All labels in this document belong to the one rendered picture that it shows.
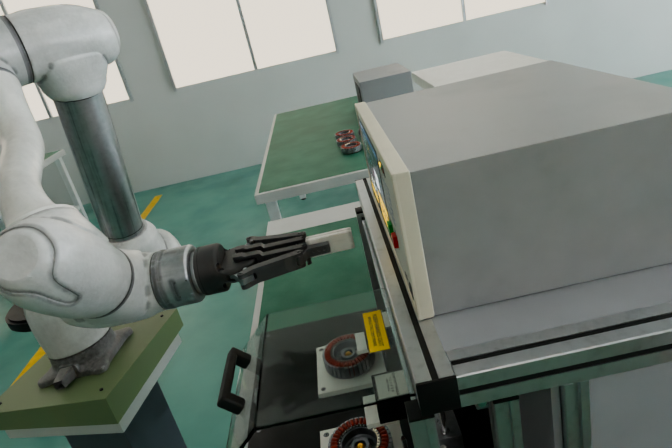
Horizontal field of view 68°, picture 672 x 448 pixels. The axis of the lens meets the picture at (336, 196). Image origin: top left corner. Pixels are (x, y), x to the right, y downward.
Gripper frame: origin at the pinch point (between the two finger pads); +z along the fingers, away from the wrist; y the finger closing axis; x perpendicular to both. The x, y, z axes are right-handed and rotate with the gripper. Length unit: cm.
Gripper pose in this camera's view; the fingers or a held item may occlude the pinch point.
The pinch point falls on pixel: (330, 242)
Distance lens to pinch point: 76.1
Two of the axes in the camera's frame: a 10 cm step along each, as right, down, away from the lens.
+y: 0.6, 3.6, -9.3
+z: 9.7, -2.2, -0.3
